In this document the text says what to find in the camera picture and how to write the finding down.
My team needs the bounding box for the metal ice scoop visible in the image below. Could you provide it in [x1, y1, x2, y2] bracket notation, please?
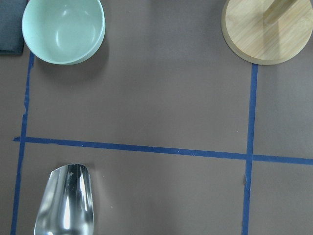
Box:
[34, 164, 94, 235]

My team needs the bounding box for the grey folded cloth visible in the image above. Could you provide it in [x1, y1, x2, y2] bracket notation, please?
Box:
[0, 0, 27, 55]

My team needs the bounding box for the round wooden stand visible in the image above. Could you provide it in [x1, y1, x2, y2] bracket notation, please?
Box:
[221, 0, 313, 65]

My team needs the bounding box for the mint green bowl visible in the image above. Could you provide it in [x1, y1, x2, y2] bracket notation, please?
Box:
[22, 0, 106, 65]

